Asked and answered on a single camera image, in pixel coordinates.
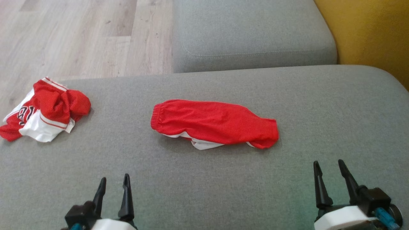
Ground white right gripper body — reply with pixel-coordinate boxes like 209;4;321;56
315;205;381;230

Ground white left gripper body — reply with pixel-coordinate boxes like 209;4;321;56
91;218;138;230

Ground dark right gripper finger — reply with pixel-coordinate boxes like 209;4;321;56
314;161;333;209
338;159;361;205

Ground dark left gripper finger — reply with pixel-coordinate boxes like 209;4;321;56
118;173;135;221
93;177;106;216

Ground red shorts with white trim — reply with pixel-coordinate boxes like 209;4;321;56
151;99;279;150

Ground large grey sofa seat cushion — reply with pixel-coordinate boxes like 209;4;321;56
0;65;409;230

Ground red white lettered jersey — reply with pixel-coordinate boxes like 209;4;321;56
0;77;92;142

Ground small grey sofa cushion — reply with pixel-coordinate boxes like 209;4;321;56
173;0;338;73

